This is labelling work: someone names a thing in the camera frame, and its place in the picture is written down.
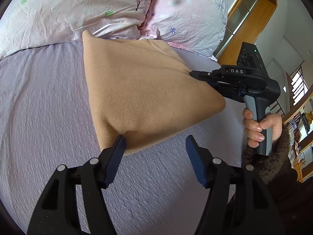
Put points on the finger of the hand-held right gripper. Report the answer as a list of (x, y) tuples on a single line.
[(203, 75)]

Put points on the large floral pink pillow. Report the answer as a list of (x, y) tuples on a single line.
[(71, 9)]

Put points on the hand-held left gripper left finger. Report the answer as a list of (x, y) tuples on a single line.
[(115, 159)]

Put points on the person's right hand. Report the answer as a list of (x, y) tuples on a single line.
[(259, 129)]

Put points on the tan fleece garment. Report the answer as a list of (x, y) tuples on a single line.
[(149, 88)]

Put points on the person's right forearm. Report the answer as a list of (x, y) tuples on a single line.
[(276, 183)]

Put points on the lilac textured bed sheet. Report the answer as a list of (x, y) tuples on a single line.
[(73, 127)]

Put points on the window with grille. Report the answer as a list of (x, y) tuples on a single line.
[(298, 80)]

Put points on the small floral pink pillow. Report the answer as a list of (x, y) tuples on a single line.
[(188, 17)]

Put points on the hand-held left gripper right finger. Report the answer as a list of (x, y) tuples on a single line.
[(195, 161)]

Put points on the wooden shelf unit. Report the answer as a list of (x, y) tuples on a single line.
[(299, 134)]

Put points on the wooden wardrobe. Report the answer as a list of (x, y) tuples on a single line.
[(242, 12)]

